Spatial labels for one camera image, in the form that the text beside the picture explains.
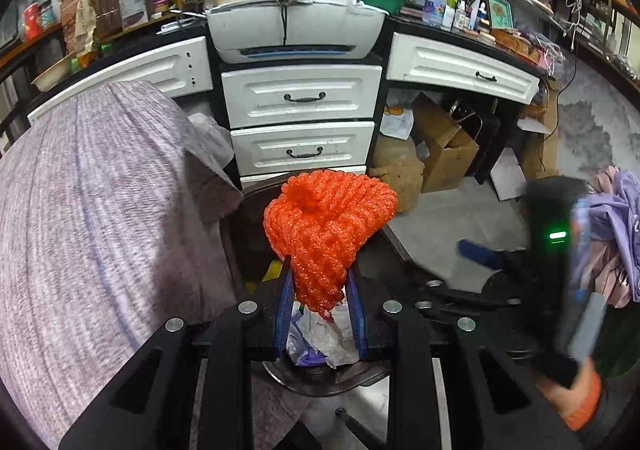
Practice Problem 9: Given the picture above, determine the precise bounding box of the orange mesh net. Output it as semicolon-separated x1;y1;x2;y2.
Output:
262;170;398;320

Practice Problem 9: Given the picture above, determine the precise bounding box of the purple plastic pouch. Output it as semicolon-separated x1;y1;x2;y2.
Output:
285;312;326;368

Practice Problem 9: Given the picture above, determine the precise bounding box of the white red plastic bag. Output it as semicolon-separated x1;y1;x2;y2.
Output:
297;300;360;369

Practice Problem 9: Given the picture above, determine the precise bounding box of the black trash bin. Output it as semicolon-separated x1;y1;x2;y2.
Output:
205;170;397;406

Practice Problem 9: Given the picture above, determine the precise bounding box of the person right hand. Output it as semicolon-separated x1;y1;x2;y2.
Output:
536;357;602;432

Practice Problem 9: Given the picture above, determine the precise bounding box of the cardboard box on floor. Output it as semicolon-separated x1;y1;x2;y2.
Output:
411;92;478;193

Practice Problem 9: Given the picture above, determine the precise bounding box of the burlap sack on floor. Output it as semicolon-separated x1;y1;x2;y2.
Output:
368;135;424;213

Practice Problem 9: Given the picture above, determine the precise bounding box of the purple striped tablecloth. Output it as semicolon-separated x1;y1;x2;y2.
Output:
1;82;242;449

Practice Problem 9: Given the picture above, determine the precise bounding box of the white desk drawer right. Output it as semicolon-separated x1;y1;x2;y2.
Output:
386;33;539;104

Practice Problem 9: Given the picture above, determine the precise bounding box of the white drawer cabinet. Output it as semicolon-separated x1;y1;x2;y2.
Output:
220;63;383;189

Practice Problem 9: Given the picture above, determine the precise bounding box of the white plastic bag on chair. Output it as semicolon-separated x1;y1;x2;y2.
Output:
189;112;234;168

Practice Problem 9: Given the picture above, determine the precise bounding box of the white printer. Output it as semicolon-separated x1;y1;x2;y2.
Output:
206;0;386;64

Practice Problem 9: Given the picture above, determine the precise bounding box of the cream bowl on counter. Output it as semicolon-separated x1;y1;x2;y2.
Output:
32;54;75;92

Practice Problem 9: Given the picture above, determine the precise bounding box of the red tin can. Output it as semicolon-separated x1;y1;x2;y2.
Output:
23;2;42;40

